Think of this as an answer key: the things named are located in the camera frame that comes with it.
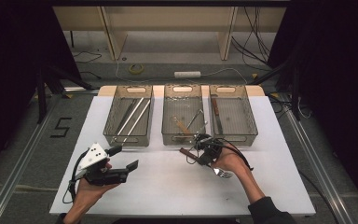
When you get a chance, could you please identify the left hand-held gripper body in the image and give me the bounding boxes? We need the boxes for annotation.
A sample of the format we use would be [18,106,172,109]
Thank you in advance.
[77,142,129,187]

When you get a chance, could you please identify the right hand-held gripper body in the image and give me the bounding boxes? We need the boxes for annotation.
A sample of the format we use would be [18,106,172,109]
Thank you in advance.
[194,133,225,158]

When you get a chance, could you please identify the wooden handled fork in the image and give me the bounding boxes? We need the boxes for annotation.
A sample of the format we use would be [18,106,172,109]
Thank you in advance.
[179,147,233,179]

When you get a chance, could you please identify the smoky transparent plastic bin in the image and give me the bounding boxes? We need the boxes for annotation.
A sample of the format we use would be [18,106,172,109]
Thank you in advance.
[161,84,207,147]
[209,84,259,147]
[103,84,155,147]

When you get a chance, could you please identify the metal tongs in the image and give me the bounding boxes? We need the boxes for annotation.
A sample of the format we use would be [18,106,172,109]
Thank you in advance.
[185,108,209,135]

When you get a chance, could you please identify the metal straw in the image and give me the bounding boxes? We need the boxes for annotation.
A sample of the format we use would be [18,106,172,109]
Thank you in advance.
[120,99,139,129]
[116,99,135,133]

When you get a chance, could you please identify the wooden handled knife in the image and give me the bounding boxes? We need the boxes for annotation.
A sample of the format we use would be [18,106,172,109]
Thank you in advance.
[210,97,224,135]

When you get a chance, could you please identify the white straw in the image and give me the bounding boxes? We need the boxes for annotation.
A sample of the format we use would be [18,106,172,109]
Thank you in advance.
[111,97,145,144]
[121,99,152,146]

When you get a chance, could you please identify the person's left hand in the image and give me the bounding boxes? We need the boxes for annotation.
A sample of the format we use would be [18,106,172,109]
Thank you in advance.
[74,178,120,205]

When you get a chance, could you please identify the person's right hand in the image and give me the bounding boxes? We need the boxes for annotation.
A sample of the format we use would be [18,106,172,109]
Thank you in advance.
[211,146,252,176]

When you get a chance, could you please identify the white power strip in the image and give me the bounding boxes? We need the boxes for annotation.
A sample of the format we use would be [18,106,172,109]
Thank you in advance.
[173,71,202,79]

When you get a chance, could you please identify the yellow tape roll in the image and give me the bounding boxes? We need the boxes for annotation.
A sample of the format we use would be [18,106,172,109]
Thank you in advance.
[128,63,145,75]

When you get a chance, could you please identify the black metal stand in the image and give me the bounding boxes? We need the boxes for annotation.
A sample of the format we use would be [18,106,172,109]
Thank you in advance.
[36,63,95,124]
[251,57,302,121]

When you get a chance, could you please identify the beige wooden shelf unit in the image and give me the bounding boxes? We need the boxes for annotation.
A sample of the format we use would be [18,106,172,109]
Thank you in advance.
[53,6,287,62]

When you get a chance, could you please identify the dark curtain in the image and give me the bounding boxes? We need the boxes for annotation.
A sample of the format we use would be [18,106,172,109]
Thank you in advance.
[0,0,83,181]
[267,0,358,206]

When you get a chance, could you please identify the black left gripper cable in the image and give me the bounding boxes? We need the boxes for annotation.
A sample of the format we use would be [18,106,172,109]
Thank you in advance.
[62,148,90,204]

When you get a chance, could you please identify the grey metal floor rail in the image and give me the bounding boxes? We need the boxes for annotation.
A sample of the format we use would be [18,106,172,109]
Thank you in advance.
[282,106,357,224]
[0,92,66,224]

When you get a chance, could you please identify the thin black floor cable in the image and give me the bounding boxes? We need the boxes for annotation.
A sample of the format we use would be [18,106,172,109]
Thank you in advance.
[74,50,103,64]

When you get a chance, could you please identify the long black floor cable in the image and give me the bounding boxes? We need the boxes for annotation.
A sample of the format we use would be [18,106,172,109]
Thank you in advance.
[297,169,340,224]

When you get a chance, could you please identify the black cable bundle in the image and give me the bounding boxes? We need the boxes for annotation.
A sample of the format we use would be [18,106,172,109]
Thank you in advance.
[231,7,273,66]

